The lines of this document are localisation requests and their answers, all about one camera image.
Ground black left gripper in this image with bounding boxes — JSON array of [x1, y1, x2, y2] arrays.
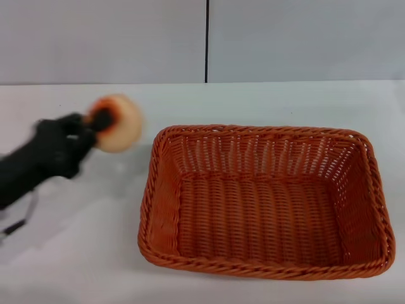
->
[[0, 107, 116, 209]]

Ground round bun with orange glaze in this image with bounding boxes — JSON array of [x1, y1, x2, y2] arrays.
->
[[87, 93, 144, 154]]

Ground black vertical wall strip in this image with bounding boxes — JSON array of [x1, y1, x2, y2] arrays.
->
[[204, 0, 211, 84]]

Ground orange woven plastic basket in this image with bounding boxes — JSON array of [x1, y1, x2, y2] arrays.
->
[[137, 123, 397, 282]]

